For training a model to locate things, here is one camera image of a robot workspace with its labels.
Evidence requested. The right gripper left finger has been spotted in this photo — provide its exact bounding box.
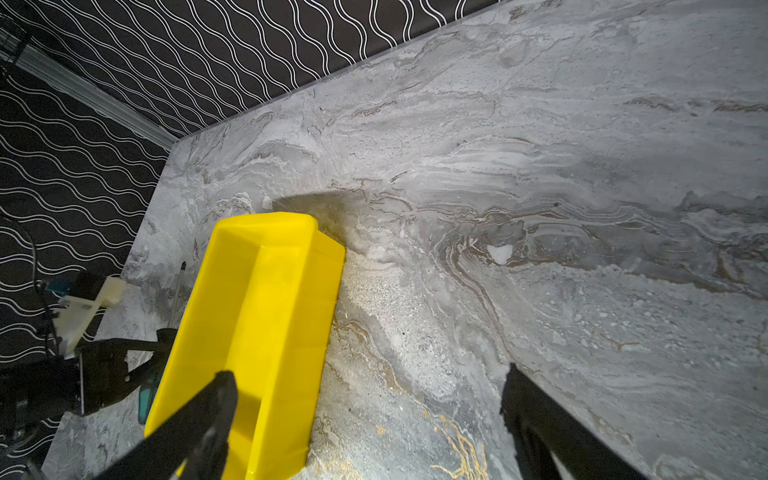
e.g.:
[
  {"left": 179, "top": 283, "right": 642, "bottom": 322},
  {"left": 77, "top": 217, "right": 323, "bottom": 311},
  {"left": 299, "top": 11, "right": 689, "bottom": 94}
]
[{"left": 98, "top": 371, "right": 238, "bottom": 479}]

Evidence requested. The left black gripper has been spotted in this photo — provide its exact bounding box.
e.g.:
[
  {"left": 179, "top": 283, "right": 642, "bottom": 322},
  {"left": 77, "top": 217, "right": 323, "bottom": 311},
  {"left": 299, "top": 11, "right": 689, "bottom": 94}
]
[{"left": 1, "top": 337, "right": 173, "bottom": 444}]

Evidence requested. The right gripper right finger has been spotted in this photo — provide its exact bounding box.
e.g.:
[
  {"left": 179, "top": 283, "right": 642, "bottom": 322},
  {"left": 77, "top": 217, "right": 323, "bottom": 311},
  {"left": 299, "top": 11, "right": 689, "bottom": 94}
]
[{"left": 500, "top": 363, "right": 644, "bottom": 479}]

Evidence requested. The green black handled screwdriver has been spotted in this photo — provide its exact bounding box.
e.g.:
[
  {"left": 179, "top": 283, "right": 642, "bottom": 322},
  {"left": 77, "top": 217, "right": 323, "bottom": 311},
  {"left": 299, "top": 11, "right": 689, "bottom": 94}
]
[{"left": 137, "top": 261, "right": 187, "bottom": 426}]

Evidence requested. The yellow plastic bin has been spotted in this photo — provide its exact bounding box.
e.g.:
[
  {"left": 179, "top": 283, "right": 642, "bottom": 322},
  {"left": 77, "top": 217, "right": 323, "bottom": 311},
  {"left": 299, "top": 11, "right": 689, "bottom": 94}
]
[{"left": 145, "top": 212, "right": 345, "bottom": 479}]

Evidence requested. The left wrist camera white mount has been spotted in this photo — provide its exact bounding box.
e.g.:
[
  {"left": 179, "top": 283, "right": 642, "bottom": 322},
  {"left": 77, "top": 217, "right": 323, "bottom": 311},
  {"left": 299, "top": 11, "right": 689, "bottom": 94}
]
[{"left": 53, "top": 271, "right": 127, "bottom": 359}]

